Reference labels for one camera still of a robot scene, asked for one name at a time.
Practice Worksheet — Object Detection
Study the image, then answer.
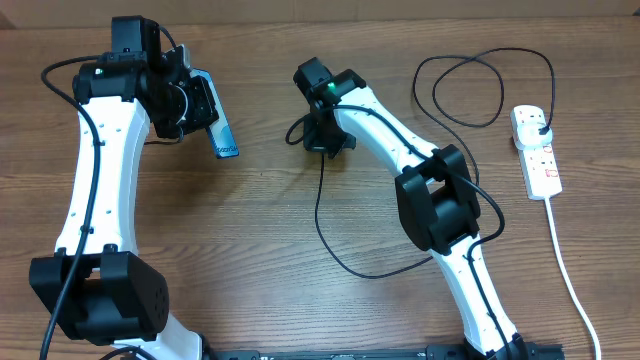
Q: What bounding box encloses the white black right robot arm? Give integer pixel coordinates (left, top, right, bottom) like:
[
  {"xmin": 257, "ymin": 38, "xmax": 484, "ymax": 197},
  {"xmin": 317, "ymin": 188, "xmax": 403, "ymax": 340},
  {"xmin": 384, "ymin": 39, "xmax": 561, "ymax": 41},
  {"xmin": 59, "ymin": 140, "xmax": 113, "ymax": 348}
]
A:
[{"xmin": 293, "ymin": 57, "xmax": 528, "ymax": 359}]

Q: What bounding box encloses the white power strip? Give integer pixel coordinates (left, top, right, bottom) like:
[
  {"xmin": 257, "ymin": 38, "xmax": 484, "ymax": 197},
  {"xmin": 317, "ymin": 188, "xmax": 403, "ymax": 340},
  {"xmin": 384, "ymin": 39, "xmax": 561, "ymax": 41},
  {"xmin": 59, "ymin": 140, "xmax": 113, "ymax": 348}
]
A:
[{"xmin": 509, "ymin": 104, "xmax": 564, "ymax": 201}]

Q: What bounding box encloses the white power strip cord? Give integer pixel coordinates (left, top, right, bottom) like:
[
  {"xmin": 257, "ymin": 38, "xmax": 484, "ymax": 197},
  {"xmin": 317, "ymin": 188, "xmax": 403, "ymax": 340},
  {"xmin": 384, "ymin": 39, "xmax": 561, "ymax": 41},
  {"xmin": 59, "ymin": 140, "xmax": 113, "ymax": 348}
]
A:
[{"xmin": 543, "ymin": 196, "xmax": 603, "ymax": 360}]

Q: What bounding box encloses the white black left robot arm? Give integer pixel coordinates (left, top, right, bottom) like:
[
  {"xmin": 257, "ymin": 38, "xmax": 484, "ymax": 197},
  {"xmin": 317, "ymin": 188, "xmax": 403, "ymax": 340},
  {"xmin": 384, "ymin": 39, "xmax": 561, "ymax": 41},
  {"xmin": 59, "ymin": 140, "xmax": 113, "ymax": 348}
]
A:
[{"xmin": 29, "ymin": 16, "xmax": 239, "ymax": 359}]

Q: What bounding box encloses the white charger plug adapter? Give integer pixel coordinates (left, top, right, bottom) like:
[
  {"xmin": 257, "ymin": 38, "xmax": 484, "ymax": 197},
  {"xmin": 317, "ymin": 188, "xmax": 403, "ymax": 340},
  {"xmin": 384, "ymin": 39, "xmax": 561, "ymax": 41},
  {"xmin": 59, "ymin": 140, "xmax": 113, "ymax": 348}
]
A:
[{"xmin": 513, "ymin": 124, "xmax": 553, "ymax": 151}]

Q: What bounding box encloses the black USB charger cable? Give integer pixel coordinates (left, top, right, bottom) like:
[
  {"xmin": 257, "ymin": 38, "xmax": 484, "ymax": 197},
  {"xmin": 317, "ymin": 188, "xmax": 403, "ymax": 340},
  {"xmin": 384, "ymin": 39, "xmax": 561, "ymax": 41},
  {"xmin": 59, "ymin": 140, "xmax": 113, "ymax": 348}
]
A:
[{"xmin": 313, "ymin": 47, "xmax": 557, "ymax": 280}]

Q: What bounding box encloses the blue Galaxy smartphone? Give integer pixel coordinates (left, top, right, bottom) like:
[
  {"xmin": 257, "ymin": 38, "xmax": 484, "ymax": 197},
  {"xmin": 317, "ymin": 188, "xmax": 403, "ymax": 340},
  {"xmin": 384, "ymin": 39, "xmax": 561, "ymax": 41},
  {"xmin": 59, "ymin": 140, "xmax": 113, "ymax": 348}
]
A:
[{"xmin": 190, "ymin": 68, "xmax": 239, "ymax": 159}]

